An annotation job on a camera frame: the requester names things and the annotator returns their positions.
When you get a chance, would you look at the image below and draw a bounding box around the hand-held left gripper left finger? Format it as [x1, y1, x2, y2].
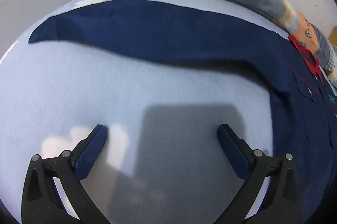
[21, 124, 111, 224]

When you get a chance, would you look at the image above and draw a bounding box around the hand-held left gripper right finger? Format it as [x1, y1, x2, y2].
[217, 123, 307, 224]

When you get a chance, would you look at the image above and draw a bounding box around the navy blue work jacket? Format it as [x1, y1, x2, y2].
[28, 0, 337, 224]

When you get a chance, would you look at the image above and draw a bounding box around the light blue cloud bed sheet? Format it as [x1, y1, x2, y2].
[0, 0, 337, 224]

